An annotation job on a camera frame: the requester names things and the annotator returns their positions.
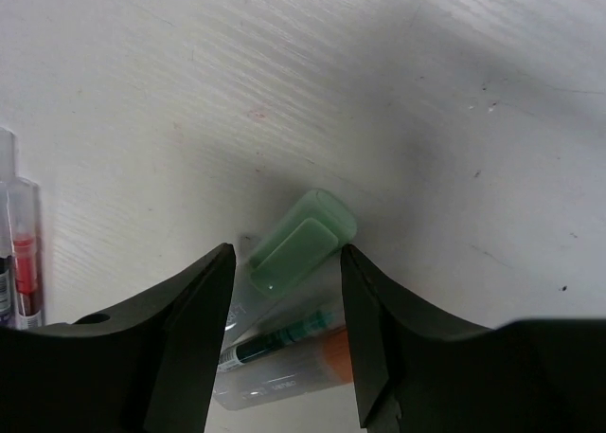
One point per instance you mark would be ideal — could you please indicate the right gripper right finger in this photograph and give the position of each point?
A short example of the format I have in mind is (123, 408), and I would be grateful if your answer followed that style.
(417, 368)

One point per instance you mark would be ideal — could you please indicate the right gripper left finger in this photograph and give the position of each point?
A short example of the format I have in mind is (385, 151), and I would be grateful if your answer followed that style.
(146, 364)

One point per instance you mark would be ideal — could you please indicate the orange capped highlighter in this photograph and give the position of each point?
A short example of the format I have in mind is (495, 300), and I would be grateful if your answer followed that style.
(310, 365)

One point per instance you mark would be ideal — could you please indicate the green capped highlighter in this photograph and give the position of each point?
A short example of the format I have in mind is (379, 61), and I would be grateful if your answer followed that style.
(313, 229)

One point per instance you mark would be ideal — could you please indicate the green pen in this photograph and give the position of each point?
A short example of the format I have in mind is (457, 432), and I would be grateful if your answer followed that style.
(252, 349)

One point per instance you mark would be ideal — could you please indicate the red pen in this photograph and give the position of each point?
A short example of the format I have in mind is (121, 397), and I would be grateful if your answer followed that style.
(25, 242)

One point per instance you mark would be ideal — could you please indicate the purple pen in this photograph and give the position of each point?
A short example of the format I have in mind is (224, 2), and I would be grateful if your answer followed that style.
(8, 173)

